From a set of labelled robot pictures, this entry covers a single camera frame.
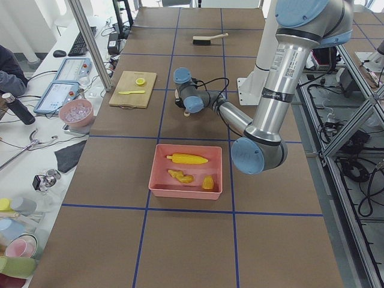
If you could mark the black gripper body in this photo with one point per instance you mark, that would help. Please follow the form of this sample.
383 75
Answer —
179 103

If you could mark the beige plastic dustpan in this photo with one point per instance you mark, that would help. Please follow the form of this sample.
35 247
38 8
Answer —
186 113

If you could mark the beige brush black bristles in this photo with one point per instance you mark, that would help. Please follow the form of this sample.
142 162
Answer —
206 40

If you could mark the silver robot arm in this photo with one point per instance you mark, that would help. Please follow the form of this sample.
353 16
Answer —
301 27

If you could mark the person blue sleeve forearm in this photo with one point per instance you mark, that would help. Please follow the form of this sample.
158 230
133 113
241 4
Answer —
13 79

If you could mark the pink plastic bin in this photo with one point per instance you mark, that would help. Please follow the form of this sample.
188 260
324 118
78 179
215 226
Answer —
162 184

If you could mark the yellow toy lemon slice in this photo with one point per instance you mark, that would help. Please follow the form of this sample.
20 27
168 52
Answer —
140 81

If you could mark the bamboo cutting board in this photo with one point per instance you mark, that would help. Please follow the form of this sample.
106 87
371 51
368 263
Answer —
127 83

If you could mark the yellow toy corn cob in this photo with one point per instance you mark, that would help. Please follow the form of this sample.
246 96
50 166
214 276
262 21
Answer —
180 158

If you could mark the yellow plastic toy knife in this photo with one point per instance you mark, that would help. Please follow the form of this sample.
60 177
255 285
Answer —
131 92

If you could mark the tan toy ginger root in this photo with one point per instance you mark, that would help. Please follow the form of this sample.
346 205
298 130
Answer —
180 176

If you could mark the brown toy potato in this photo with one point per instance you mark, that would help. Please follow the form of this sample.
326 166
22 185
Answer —
208 183

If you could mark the pink bowl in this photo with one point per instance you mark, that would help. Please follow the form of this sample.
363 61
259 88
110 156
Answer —
77 113

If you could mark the upper teach pendant tablet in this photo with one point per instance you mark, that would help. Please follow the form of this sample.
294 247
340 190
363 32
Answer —
73 69

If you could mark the teach pendant tablet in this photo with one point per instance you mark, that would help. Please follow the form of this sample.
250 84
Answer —
55 96
73 69

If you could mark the black computer keyboard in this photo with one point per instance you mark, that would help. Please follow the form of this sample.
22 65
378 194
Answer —
79 47

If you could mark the lower teach pendant tablet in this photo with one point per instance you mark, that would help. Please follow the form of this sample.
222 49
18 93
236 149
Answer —
55 96

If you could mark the dark grey cloth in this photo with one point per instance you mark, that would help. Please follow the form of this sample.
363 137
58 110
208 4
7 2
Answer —
68 157

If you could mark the black computer mouse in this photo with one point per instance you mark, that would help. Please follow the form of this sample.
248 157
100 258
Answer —
59 54

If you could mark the black water bottle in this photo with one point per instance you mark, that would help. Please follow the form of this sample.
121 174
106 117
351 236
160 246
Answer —
19 109

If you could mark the grey cup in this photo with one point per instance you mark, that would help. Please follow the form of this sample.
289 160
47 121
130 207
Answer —
24 206

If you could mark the yellow cup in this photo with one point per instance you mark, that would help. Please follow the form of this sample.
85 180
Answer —
5 205

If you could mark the pink cup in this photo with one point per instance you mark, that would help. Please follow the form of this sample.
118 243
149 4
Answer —
25 245

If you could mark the light blue cup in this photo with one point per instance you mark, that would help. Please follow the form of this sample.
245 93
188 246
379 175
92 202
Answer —
11 229

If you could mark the green cup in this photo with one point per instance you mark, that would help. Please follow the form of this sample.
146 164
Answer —
18 267

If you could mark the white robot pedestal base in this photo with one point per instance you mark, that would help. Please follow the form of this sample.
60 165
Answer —
250 87

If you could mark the aluminium frame post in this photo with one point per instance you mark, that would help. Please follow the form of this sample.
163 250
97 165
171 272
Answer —
85 30

